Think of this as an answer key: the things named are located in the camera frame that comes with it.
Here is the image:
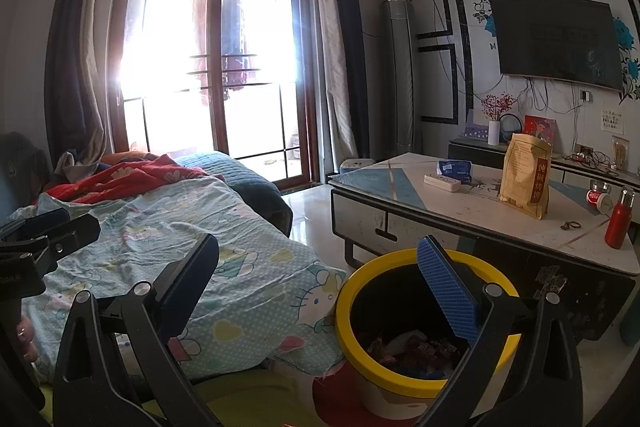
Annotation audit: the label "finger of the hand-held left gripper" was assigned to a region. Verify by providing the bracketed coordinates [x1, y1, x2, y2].
[47, 213, 102, 260]
[0, 208, 71, 240]

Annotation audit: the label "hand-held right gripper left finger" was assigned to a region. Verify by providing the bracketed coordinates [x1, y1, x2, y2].
[52, 233, 223, 427]

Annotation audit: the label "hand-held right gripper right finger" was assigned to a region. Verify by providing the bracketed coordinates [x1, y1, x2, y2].
[415, 235, 585, 427]

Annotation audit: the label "heap of wrappers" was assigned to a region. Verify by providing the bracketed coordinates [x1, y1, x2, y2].
[367, 329, 473, 380]

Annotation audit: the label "black bin with yellow rim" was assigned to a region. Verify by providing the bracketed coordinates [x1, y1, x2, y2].
[335, 248, 523, 415]

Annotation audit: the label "person's left hand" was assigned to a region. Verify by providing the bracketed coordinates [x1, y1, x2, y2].
[12, 314, 42, 364]

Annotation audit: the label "cartoon cat printed blanket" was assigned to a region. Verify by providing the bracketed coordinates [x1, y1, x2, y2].
[10, 177, 348, 378]

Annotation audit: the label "grey cloth heap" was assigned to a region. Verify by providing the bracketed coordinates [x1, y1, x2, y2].
[54, 129, 108, 180]

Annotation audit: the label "red floral blanket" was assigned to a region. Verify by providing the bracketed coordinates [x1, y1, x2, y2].
[45, 154, 226, 205]

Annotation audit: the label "orange pillow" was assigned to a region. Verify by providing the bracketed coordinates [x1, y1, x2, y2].
[102, 149, 161, 165]

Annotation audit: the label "white power strip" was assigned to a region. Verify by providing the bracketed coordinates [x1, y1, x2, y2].
[424, 173, 462, 192]

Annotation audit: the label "coffee table with drawers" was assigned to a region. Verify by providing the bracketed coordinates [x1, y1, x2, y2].
[327, 152, 640, 343]

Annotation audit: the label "teal quilted sofa cover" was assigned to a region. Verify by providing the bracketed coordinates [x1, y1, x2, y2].
[172, 151, 295, 238]

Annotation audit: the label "blue tissue pack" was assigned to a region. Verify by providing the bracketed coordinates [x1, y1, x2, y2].
[436, 159, 473, 184]

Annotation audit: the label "person's lime green clothing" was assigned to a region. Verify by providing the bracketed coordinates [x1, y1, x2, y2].
[40, 372, 321, 427]

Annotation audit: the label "beige curtain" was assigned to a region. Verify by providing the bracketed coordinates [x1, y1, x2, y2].
[75, 0, 131, 178]
[312, 0, 346, 178]

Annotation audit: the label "yellow paper bag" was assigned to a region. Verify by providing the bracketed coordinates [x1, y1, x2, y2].
[499, 133, 552, 221]

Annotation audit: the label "television cabinet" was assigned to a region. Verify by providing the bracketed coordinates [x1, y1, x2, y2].
[447, 139, 640, 228]

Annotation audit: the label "white and blue stool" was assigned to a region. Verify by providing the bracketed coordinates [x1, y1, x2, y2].
[340, 158, 376, 175]

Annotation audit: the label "round black-framed ornament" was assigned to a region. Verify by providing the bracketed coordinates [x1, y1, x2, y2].
[499, 113, 522, 142]

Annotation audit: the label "red-labelled jar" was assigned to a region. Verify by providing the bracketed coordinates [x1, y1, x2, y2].
[585, 181, 613, 212]

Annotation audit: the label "red thermos bottle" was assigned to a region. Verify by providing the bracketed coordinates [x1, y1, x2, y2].
[604, 187, 637, 250]

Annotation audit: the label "green bucket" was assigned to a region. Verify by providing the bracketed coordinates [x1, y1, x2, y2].
[619, 304, 640, 349]

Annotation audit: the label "red picture box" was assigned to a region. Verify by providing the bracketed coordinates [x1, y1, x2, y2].
[522, 114, 557, 145]

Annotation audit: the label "red artificial flowers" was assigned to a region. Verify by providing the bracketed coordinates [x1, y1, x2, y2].
[481, 93, 518, 122]

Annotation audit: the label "hanging packet of sticks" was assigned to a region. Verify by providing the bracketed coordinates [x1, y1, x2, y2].
[612, 136, 631, 168]

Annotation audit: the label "brown-framed balcony door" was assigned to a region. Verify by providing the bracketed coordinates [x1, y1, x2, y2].
[102, 0, 321, 188]

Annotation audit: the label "hanging pink garment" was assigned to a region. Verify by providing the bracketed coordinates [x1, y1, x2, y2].
[192, 0, 213, 100]

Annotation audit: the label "standing air conditioner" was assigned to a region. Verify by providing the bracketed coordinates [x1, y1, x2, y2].
[382, 0, 418, 158]

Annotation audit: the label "hanging purple garment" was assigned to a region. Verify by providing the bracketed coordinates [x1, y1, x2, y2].
[220, 0, 253, 100]

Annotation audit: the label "tangle of cables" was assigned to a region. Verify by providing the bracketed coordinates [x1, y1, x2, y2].
[565, 152, 618, 172]

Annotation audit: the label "wall-mounted television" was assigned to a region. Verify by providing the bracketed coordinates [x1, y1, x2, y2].
[487, 0, 626, 92]

